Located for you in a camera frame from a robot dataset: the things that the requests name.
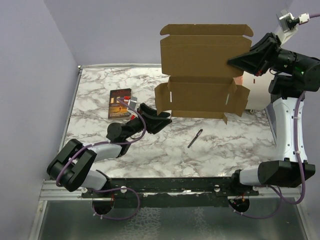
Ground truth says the black pen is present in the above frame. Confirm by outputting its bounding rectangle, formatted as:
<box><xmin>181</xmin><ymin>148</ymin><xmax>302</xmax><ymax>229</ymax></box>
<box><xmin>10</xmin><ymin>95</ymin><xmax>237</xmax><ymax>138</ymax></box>
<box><xmin>187</xmin><ymin>129</ymin><xmax>203</xmax><ymax>149</ymax></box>

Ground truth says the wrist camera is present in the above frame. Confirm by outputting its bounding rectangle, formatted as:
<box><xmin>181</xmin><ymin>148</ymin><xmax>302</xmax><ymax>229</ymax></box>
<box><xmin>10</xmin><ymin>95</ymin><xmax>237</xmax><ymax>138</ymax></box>
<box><xmin>275</xmin><ymin>9</ymin><xmax>310</xmax><ymax>45</ymax></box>
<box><xmin>123</xmin><ymin>96</ymin><xmax>138</xmax><ymax>110</ymax></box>

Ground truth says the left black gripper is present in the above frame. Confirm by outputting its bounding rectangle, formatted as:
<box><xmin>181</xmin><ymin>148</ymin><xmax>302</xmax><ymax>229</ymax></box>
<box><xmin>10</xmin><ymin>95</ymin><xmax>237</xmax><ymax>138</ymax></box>
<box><xmin>123</xmin><ymin>103</ymin><xmax>172</xmax><ymax>140</ymax></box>

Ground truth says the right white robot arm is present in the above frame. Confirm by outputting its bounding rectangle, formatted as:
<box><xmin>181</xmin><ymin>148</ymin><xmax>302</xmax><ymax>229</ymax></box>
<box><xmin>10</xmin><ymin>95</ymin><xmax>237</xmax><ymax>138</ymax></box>
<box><xmin>227</xmin><ymin>33</ymin><xmax>320</xmax><ymax>196</ymax></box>

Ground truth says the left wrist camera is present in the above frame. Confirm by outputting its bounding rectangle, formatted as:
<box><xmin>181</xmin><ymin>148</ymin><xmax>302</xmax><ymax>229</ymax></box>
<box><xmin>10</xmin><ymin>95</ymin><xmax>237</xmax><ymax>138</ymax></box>
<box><xmin>123</xmin><ymin>96</ymin><xmax>138</xmax><ymax>110</ymax></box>

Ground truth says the dark paperback book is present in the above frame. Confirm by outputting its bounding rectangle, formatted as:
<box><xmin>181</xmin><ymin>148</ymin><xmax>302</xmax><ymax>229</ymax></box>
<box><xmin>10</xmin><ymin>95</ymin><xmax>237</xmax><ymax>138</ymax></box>
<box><xmin>108</xmin><ymin>88</ymin><xmax>132</xmax><ymax>120</ymax></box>

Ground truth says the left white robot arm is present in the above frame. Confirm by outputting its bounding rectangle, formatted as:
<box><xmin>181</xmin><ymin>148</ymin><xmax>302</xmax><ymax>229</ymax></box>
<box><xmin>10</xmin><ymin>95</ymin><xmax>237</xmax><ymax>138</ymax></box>
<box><xmin>46</xmin><ymin>103</ymin><xmax>172</xmax><ymax>198</ymax></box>

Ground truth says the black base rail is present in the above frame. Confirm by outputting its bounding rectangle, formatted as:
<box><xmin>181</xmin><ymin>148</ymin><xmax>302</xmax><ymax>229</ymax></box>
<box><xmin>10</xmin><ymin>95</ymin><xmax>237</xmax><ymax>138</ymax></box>
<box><xmin>81</xmin><ymin>177</ymin><xmax>259</xmax><ymax>210</ymax></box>

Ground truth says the cream cylinder with coloured face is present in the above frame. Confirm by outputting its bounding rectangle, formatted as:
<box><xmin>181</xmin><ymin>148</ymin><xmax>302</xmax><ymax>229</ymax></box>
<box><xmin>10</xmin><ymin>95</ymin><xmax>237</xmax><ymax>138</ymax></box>
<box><xmin>233</xmin><ymin>72</ymin><xmax>274</xmax><ymax>111</ymax></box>

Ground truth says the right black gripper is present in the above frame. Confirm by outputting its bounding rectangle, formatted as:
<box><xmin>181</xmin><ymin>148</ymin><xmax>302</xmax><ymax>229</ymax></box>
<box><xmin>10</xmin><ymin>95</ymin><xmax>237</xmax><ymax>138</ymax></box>
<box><xmin>227</xmin><ymin>32</ymin><xmax>307</xmax><ymax>77</ymax></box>

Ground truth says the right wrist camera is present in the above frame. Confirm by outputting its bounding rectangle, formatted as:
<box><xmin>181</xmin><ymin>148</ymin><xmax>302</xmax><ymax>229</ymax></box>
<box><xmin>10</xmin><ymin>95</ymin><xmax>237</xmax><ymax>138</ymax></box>
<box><xmin>275</xmin><ymin>9</ymin><xmax>310</xmax><ymax>45</ymax></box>

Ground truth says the brown cardboard box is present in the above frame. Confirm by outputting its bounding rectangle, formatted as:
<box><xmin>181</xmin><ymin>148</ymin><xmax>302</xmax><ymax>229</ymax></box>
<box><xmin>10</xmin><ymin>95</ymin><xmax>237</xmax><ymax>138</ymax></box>
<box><xmin>154</xmin><ymin>24</ymin><xmax>254</xmax><ymax>121</ymax></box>

